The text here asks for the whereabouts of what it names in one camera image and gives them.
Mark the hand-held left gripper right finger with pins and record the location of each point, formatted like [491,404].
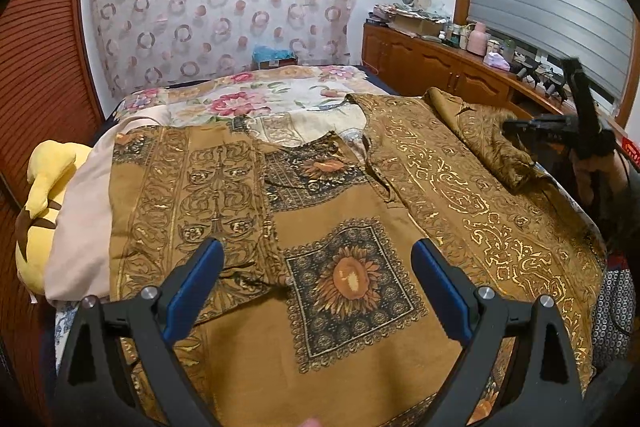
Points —
[442,292]

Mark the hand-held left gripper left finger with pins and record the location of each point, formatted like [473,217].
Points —
[195,287]

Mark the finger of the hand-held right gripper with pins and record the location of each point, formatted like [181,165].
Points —
[547,137]
[535,125]

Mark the brown gold patterned shirt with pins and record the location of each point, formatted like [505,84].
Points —
[320,227]

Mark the person's right hand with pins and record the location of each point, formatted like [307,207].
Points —
[612,177]

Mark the purple cloth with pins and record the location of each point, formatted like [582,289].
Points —
[496,60]

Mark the pink bottle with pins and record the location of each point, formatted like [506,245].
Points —
[478,39]

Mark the wooden cabinet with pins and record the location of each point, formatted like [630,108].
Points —
[425,62]

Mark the beige pillow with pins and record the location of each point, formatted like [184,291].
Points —
[85,207]

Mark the blue floral bed sheet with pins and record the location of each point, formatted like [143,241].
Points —
[61,332]

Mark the cardboard box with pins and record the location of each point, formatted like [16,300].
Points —
[415,25]

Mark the dotted dark fabric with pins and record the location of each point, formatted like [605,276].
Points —
[617,302]

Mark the yellow plush toy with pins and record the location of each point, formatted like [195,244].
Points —
[45,167]

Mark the pink floral blanket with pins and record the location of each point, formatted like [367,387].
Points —
[240,99]

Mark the teal bundle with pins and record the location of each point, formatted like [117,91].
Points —
[272,55]

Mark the wooden louvered wardrobe door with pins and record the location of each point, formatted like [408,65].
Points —
[45,57]

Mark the circle patterned sheer curtain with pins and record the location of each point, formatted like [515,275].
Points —
[225,7]

